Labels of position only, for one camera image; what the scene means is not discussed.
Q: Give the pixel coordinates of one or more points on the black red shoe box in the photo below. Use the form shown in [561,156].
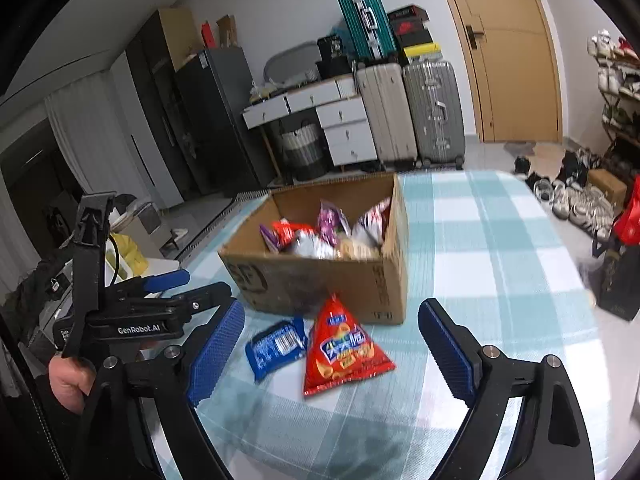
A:
[407,20]

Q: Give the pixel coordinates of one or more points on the white drawer desk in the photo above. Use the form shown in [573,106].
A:
[345,135]

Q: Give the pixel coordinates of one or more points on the black yellow shoe box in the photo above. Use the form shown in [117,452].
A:
[420,50]

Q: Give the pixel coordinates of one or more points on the dark red snack packet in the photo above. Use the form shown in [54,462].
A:
[290,232]

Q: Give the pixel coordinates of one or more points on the checked teal tablecloth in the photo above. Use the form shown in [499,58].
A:
[475,240]

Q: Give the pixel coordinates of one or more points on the red triangular chip bag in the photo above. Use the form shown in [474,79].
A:
[342,355]

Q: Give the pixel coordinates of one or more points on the wooden door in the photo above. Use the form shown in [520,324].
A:
[510,60]

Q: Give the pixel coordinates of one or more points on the tall dark cabinet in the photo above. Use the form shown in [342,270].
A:
[150,110]

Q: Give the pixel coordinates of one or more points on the blue snack packet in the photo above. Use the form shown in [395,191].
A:
[275,347]

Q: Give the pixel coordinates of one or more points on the teal suitcase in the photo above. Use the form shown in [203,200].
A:
[365,25]

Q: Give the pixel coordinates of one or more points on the shiny silver snack bag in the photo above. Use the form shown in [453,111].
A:
[310,249]

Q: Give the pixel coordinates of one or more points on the closed small cardboard box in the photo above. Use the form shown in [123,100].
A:
[605,185]

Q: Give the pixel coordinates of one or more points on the yellow bag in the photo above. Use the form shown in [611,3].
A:
[127,255]

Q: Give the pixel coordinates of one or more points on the black refrigerator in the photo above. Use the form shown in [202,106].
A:
[215,120]

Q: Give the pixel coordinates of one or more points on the purple white snack packet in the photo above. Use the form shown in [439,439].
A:
[267,237]

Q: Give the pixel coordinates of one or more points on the large brown carton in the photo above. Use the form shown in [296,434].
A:
[177,35]

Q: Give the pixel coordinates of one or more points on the person's left hand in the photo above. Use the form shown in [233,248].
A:
[67,385]

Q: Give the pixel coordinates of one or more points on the silver suitcase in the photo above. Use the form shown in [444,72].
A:
[432,110]

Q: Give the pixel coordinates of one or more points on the pile of loose shoes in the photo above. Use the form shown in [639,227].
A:
[575,200]

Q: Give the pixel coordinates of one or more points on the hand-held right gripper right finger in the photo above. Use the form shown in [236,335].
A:
[445,350]

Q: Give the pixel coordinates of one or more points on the large cardboard box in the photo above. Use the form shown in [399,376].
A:
[350,285]

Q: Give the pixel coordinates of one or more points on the white curtain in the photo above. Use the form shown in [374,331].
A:
[95,145]

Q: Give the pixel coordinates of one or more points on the black bag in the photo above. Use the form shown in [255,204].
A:
[617,280]

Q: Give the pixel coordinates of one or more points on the shoe rack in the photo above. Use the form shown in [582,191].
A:
[615,85]

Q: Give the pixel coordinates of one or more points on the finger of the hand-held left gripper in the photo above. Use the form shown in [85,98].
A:
[165,280]
[205,294]

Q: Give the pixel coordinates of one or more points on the beige suitcase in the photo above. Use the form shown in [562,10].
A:
[385,115]

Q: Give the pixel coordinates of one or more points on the woven laundry basket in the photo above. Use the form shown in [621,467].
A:
[302,150]

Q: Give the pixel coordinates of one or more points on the oval grey mirror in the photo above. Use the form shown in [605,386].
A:
[290,62]

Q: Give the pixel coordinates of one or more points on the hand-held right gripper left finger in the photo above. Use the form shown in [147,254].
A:
[217,350]

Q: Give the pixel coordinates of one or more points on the white bread packet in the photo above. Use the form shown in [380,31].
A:
[355,250]

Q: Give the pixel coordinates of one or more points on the purple and silver snack bag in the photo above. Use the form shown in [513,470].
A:
[332,220]

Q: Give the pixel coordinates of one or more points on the black storage box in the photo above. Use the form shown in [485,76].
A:
[332,55]

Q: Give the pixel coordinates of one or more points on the dotted floor rug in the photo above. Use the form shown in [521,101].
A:
[210,220]

